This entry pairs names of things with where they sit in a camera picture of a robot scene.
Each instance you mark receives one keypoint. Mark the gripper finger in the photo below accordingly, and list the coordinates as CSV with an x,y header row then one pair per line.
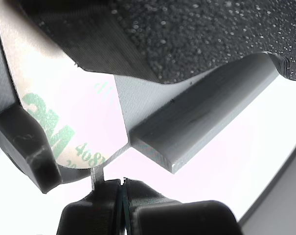
x,y
89,215
211,29
174,218

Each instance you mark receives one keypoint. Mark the tan 3M tape liner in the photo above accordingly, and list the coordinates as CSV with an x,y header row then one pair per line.
x,y
52,80

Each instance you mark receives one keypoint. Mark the gray fixture with dark legs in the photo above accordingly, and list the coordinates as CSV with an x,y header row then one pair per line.
x,y
199,122

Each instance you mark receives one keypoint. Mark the gray enclosure frame bar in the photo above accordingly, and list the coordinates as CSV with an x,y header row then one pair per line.
x,y
282,171

